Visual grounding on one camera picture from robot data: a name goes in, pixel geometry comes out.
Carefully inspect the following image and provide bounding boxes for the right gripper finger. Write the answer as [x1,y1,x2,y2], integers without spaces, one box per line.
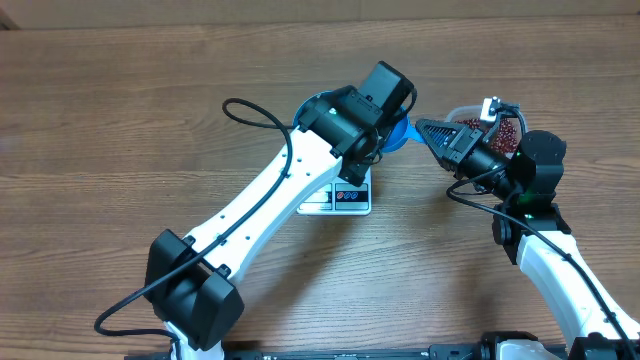
[416,118,473,138]
[418,132,456,161]

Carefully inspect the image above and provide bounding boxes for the blue plastic measuring scoop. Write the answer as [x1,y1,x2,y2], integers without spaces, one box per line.
[382,115,424,153]

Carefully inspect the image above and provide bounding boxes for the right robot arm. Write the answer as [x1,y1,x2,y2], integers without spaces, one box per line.
[416,119,639,359]

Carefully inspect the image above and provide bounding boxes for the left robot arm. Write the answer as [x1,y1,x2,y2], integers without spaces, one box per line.
[145,61,417,359]

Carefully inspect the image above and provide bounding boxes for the white digital kitchen scale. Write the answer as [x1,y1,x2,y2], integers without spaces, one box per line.
[297,170,372,216]

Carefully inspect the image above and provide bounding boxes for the teal blue bowl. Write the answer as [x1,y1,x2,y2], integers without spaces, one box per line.
[292,90,330,129]

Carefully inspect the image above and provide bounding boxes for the red adzuki beans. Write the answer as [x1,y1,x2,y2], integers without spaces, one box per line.
[455,118,519,157]

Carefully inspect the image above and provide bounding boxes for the clear plastic food container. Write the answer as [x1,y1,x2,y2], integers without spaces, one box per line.
[445,105,529,146]

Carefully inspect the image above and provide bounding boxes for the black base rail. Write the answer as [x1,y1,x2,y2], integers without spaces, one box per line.
[124,342,569,360]

